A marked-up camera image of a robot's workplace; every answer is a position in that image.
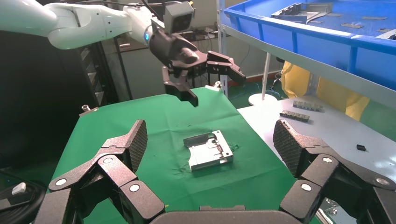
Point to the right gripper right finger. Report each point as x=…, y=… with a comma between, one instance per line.
x=318, y=173

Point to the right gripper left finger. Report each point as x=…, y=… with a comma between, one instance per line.
x=117, y=173

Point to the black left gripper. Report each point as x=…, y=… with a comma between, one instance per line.
x=176, y=52

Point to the stamped sheet metal bracket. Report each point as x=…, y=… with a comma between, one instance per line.
x=207, y=154
x=309, y=14
x=388, y=34

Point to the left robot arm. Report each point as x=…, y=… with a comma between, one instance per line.
x=77, y=21

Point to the small black chip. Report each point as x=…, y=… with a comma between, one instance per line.
x=361, y=147

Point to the grey metal connector strip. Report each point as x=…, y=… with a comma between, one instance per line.
x=294, y=116
x=307, y=106

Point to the white round stand base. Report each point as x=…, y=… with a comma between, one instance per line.
x=263, y=99

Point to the green table cloth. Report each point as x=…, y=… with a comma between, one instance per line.
x=161, y=123

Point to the yellow plastic bag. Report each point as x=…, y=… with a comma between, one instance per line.
x=334, y=95

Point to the black metal rack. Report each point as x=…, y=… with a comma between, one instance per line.
x=92, y=77

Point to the blue plastic bin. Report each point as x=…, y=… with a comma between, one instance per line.
x=309, y=43

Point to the white shelf upright post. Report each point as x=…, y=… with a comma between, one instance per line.
x=222, y=61

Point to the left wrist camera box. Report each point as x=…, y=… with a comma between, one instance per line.
x=178, y=18

